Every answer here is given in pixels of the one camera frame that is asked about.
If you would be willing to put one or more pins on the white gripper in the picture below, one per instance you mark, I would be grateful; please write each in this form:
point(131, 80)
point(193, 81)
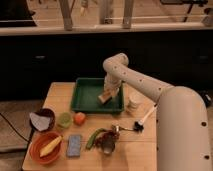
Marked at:
point(112, 84)

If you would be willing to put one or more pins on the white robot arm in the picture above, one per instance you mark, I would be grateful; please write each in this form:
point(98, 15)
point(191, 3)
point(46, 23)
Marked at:
point(183, 142)

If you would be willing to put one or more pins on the green plastic tray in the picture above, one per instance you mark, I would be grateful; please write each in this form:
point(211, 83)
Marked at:
point(85, 98)

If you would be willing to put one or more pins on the metal measuring cup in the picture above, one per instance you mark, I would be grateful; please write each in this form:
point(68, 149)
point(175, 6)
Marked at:
point(107, 141)

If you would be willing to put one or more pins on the green small cup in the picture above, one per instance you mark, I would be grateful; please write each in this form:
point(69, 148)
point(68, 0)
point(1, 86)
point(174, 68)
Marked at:
point(64, 120)

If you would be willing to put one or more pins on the green pea pod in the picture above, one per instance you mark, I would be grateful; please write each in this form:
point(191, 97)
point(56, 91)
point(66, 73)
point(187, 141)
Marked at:
point(92, 138)

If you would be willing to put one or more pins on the blue sponge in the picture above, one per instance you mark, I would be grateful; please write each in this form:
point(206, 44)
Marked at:
point(74, 145)

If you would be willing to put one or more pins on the dark brown bowl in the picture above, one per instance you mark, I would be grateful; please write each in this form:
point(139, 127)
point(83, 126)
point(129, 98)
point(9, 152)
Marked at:
point(47, 113)

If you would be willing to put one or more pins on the yellow corn cob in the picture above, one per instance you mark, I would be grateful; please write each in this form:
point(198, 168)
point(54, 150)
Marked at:
point(50, 146)

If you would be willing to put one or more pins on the white crumpled cloth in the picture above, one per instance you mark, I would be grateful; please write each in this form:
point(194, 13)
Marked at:
point(41, 123)

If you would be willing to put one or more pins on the orange plastic bowl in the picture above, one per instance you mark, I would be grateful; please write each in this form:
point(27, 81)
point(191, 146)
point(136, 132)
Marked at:
point(41, 141)

